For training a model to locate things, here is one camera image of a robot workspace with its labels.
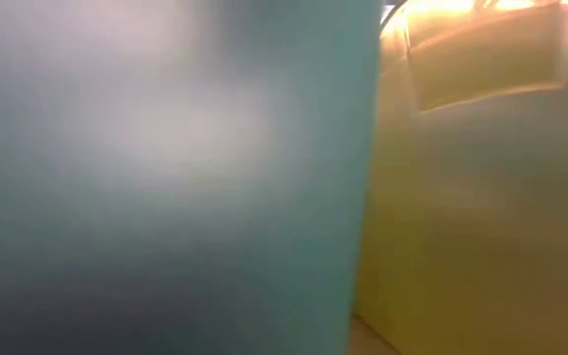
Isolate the green plastic bin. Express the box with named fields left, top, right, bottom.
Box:
left=0, top=0, right=385, bottom=355

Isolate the yellow plastic bin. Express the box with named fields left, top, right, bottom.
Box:
left=350, top=0, right=568, bottom=355

